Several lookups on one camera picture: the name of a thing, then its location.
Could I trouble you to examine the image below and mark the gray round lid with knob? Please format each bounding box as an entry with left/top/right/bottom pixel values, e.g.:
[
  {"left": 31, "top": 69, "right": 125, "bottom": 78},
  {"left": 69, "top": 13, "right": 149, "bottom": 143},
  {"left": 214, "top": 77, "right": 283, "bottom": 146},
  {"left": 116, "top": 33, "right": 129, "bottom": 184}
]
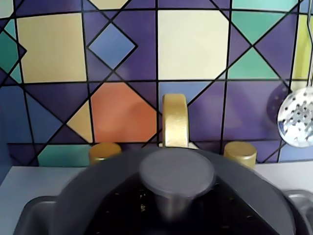
[{"left": 57, "top": 148, "right": 305, "bottom": 235}]

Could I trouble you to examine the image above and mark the grey toy sink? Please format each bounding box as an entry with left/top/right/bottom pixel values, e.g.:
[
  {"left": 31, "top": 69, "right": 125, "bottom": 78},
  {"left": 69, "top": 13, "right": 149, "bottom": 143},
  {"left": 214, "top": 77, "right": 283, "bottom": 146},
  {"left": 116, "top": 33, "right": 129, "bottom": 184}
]
[{"left": 13, "top": 189, "right": 313, "bottom": 235}]

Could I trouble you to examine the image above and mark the gold faucet spout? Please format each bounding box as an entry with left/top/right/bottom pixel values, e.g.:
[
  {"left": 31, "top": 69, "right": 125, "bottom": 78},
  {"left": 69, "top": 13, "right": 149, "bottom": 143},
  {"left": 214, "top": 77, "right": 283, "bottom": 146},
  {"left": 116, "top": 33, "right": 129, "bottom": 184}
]
[{"left": 158, "top": 94, "right": 199, "bottom": 149}]

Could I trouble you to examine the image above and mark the gold faucet knob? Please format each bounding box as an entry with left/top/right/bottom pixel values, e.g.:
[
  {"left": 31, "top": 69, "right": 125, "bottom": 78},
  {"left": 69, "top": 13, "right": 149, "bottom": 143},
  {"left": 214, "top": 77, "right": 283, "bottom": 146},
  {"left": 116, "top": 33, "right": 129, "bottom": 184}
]
[
  {"left": 88, "top": 143, "right": 122, "bottom": 165},
  {"left": 224, "top": 141, "right": 258, "bottom": 168}
]

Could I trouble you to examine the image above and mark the blue toy kitchen unit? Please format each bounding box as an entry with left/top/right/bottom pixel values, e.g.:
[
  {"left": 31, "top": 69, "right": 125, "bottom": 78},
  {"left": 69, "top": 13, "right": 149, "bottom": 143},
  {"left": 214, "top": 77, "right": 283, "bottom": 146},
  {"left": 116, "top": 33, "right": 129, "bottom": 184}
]
[{"left": 0, "top": 0, "right": 313, "bottom": 235}]

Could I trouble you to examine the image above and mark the steel slotted skimmer spoon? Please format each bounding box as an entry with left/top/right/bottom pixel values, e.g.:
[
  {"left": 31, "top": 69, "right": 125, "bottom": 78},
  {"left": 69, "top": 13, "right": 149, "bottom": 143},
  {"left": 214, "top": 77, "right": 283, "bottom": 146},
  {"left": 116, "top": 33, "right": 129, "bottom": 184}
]
[{"left": 277, "top": 0, "right": 313, "bottom": 148}]

